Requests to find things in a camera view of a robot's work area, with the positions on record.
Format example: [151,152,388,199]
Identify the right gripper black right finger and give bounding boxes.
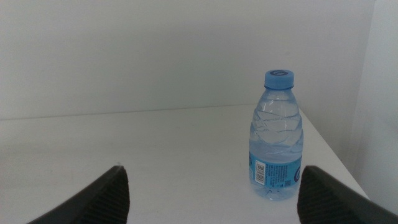
[297,165,398,224]

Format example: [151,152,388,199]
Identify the clear blue-capped water bottle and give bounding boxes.
[248,69,304,201]

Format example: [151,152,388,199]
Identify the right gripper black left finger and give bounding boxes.
[27,165,131,224]

